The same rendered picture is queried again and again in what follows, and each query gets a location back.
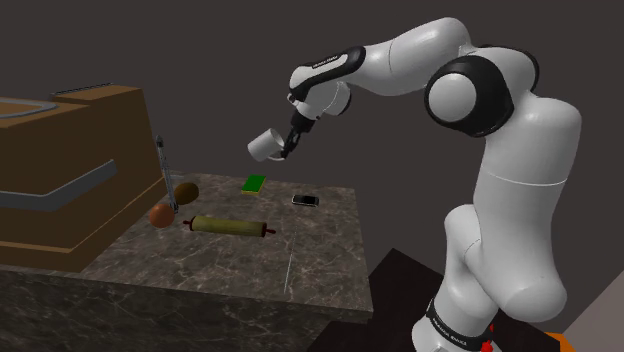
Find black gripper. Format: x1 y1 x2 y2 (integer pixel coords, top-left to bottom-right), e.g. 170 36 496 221
279 111 316 161

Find white mug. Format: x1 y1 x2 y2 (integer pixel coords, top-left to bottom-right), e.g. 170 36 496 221
247 128 287 163

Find green and yellow sponge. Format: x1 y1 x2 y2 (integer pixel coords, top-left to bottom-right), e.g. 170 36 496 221
241 174 268 197

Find brown kiwi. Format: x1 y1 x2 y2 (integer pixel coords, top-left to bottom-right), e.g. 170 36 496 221
173 182 201 206

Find grey slender kitchen tool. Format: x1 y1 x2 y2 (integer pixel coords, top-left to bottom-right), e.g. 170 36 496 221
155 134 180 215

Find orange-brown round fruit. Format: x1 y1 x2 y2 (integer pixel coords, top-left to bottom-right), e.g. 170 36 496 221
148 203 176 229

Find dark robot stand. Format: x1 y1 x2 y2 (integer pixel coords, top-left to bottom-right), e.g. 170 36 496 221
305 247 577 352

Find brown cabinet with sink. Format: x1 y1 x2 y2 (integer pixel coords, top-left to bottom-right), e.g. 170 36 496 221
0 83 173 274

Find wooden rolling pin red handles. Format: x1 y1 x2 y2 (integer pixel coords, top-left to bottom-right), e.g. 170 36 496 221
182 215 277 239

